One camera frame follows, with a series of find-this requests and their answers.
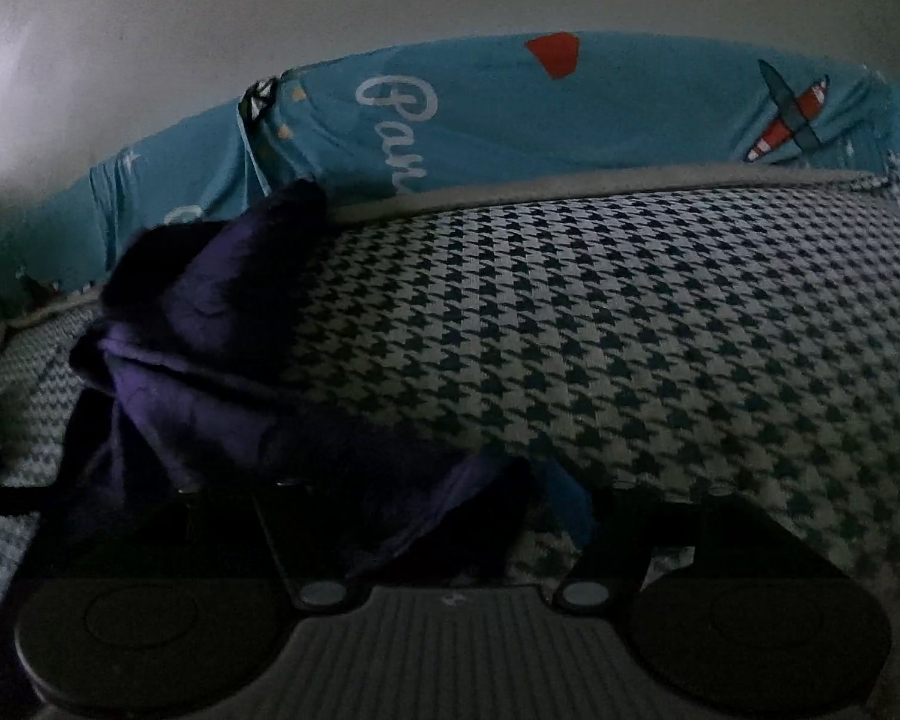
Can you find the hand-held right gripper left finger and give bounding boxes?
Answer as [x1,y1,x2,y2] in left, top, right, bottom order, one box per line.
[67,495,350,611]

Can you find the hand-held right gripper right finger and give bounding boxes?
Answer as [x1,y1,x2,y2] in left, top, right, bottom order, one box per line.
[544,461,848,608]

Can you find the purple floral garment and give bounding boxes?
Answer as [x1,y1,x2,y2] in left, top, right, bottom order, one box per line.
[37,180,533,586]

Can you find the teal printed bed bumper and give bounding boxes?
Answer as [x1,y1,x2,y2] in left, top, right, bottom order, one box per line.
[0,30,900,301]

